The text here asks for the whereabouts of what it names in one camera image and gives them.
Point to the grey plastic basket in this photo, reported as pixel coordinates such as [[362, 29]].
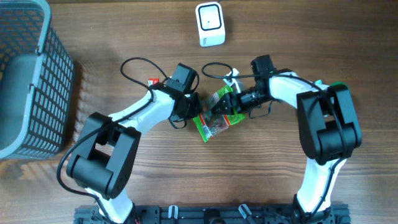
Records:
[[37, 77]]

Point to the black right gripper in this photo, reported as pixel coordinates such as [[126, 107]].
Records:
[[224, 111]]

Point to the green lid jar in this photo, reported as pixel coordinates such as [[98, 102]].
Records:
[[337, 83]]

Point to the green snack bag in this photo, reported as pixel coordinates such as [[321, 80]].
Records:
[[209, 124]]

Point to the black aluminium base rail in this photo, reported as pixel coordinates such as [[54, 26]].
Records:
[[274, 213]]

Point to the red toothpaste box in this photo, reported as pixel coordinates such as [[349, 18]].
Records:
[[152, 81]]

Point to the white barcode scanner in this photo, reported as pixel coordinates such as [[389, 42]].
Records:
[[210, 23]]

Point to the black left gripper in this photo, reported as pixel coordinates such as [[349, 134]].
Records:
[[196, 98]]

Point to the light blue wipes packet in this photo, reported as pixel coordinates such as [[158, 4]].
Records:
[[318, 82]]

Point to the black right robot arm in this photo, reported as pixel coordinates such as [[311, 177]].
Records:
[[328, 129]]

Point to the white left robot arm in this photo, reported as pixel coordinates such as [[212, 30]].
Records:
[[102, 159]]

